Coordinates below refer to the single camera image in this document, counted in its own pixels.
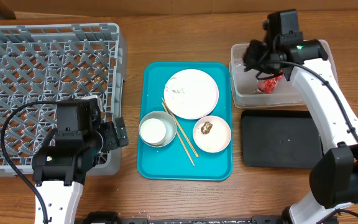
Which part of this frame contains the grey dishwasher rack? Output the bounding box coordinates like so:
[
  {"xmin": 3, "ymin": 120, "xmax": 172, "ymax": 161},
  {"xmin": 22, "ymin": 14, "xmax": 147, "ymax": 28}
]
[{"xmin": 0, "ymin": 23, "xmax": 127, "ymax": 177}]

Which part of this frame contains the red snack wrapper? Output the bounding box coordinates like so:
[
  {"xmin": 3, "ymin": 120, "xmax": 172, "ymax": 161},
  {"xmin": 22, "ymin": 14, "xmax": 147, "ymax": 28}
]
[{"xmin": 254, "ymin": 75, "xmax": 284, "ymax": 94}]

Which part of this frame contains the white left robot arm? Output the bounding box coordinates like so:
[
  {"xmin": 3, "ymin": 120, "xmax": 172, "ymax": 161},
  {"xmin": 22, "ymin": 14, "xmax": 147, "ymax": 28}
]
[{"xmin": 32, "ymin": 117, "xmax": 129, "ymax": 223}]

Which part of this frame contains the large pink plate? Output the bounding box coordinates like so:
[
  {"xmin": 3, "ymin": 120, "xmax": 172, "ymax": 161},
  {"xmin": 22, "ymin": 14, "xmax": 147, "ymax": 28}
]
[{"xmin": 163, "ymin": 69, "xmax": 219, "ymax": 119}]

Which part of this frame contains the wooden chopstick upper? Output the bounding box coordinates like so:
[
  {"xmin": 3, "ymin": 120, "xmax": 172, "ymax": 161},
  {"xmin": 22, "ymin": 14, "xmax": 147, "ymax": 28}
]
[{"xmin": 162, "ymin": 97, "xmax": 199, "ymax": 157}]

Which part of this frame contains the wooden chopstick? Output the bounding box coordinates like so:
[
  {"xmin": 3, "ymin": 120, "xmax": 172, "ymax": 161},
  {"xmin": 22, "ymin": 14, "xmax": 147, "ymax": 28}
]
[
  {"xmin": 162, "ymin": 102, "xmax": 195, "ymax": 167},
  {"xmin": 162, "ymin": 97, "xmax": 199, "ymax": 157}
]

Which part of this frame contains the small white cup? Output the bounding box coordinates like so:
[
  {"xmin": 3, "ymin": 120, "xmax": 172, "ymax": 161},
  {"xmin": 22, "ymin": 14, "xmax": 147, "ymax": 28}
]
[{"xmin": 140, "ymin": 118, "xmax": 167, "ymax": 146}]

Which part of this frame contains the wooden chopstick lower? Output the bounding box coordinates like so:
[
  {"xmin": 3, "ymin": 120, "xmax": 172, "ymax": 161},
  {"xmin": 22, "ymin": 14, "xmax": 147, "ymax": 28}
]
[{"xmin": 162, "ymin": 102, "xmax": 195, "ymax": 167}]

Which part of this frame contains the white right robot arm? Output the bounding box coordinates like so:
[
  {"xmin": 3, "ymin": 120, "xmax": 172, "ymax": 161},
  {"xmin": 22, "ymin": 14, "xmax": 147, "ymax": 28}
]
[{"xmin": 243, "ymin": 40, "xmax": 358, "ymax": 223}]

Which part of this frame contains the clear plastic waste bin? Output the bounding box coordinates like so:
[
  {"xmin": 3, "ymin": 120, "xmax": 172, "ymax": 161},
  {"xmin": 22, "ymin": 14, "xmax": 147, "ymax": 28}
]
[{"xmin": 229, "ymin": 39, "xmax": 339, "ymax": 110}]

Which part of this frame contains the black waste tray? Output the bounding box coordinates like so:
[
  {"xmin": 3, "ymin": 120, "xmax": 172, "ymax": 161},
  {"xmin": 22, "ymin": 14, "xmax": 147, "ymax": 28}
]
[{"xmin": 241, "ymin": 110, "xmax": 323, "ymax": 169}]

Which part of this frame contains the grey bowl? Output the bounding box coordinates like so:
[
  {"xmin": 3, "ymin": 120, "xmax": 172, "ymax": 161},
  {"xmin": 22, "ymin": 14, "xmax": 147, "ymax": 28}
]
[{"xmin": 139, "ymin": 111, "xmax": 177, "ymax": 147}]

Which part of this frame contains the brown food scrap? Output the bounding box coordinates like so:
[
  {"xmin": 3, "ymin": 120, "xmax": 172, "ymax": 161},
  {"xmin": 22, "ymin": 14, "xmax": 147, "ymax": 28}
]
[{"xmin": 201, "ymin": 121, "xmax": 213, "ymax": 134}]

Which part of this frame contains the small pink plate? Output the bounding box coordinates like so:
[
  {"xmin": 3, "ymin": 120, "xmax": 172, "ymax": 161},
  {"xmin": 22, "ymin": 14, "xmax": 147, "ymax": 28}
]
[{"xmin": 193, "ymin": 115, "xmax": 232, "ymax": 153}]

